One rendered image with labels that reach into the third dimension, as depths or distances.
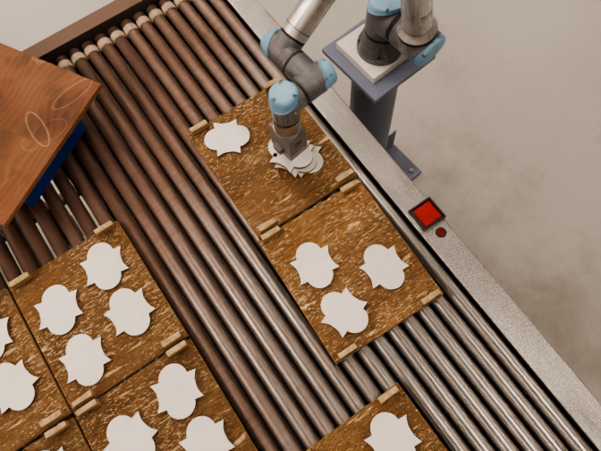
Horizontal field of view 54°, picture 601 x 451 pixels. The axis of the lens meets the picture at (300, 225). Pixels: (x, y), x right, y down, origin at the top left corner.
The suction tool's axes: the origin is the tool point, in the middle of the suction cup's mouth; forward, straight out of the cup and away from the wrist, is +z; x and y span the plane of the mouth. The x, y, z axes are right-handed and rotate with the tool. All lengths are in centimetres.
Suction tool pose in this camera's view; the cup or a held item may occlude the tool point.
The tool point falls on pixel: (290, 153)
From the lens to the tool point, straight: 176.0
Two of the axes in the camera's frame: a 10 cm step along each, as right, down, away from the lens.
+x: 7.4, -6.4, 2.1
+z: 0.4, 3.6, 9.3
